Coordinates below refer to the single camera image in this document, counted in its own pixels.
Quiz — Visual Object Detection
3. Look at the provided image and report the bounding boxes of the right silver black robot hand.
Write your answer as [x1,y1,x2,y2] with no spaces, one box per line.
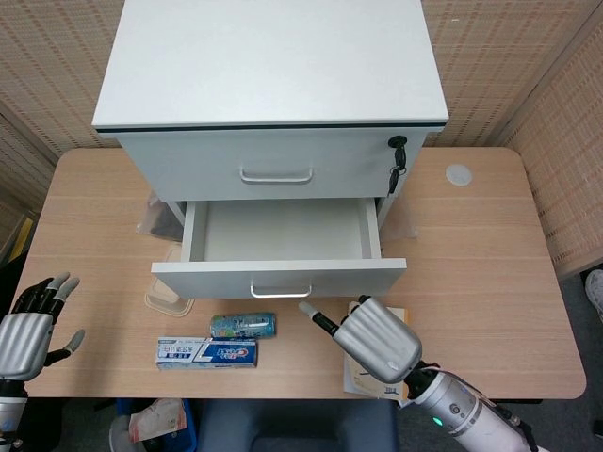
[298,295,424,385]

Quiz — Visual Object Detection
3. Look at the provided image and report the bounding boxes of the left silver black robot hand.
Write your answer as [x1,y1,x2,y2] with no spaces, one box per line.
[0,271,88,381]

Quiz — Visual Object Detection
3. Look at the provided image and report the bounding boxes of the white top drawer with lock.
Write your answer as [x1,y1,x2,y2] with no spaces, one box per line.
[115,126,431,202]

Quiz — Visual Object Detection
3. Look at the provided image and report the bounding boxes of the white three-drawer cabinet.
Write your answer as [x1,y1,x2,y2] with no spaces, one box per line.
[91,0,449,237]

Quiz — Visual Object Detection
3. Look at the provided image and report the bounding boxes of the notebook with yellow cover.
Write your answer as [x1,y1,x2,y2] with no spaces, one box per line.
[342,300,411,402]

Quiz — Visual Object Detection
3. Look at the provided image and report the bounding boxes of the yellow edged dark board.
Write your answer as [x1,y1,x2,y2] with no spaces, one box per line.
[0,213,38,266]

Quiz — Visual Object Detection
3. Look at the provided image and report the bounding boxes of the dark blue padded seat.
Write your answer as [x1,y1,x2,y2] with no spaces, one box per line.
[196,398,400,452]

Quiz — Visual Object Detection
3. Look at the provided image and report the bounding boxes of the light blue drink can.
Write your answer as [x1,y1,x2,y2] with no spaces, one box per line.
[209,312,278,340]

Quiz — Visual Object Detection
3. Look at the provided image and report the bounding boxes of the beige plastic lunch box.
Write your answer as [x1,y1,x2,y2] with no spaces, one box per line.
[144,246,196,318]

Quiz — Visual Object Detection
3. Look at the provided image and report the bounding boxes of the red white crumpled bag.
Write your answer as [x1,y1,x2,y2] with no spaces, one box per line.
[125,398,189,444]

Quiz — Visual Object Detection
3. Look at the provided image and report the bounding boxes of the blue white toothpaste box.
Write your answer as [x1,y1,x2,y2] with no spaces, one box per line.
[155,335,259,371]

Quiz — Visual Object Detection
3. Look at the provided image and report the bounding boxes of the clear plastic bag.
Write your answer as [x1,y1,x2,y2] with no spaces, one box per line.
[135,194,183,242]

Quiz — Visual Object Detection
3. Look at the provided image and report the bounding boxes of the black keys in lock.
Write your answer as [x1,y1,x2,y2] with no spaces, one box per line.
[386,135,411,199]

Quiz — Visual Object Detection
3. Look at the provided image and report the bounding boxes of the white shoe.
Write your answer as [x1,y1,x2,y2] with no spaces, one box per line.
[584,268,603,327]

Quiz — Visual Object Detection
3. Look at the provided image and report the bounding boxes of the white round cable grommet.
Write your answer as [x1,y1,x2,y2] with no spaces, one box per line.
[445,163,474,186]

